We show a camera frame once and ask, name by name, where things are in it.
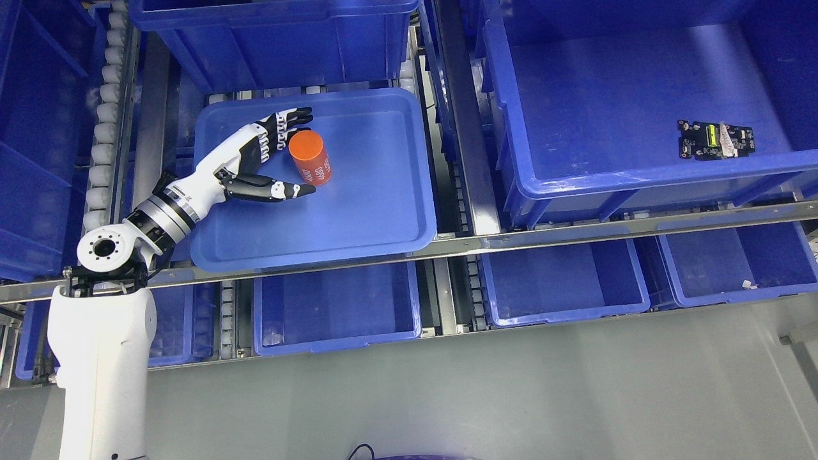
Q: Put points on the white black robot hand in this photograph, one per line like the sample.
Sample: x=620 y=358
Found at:
x=230 y=171

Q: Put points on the orange cylindrical capacitor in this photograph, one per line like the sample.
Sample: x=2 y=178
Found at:
x=307 y=149

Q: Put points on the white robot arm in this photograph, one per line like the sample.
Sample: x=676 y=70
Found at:
x=101 y=325

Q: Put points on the white roller conveyor strip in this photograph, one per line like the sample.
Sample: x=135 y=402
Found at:
x=103 y=186

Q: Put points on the blue bin top centre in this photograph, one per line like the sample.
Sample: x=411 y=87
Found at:
x=226 y=46

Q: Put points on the blue lower bin centre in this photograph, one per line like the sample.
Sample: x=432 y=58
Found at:
x=336 y=309

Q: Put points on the blue lower bin left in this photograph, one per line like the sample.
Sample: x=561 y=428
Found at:
x=184 y=334

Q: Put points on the shallow blue plastic tray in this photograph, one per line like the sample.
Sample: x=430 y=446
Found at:
x=378 y=201

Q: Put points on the blue bin far left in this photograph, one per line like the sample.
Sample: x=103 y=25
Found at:
x=48 y=63

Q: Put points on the large blue bin right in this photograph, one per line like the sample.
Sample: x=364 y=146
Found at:
x=586 y=96

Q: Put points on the blue lower bin right-centre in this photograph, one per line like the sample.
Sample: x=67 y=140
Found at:
x=550 y=285

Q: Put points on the black circuit board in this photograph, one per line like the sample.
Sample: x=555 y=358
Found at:
x=714 y=141

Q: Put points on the blue lower bin far right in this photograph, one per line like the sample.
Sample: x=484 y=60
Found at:
x=728 y=265

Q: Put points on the metal shelf front rail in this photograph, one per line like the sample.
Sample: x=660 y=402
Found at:
x=461 y=246

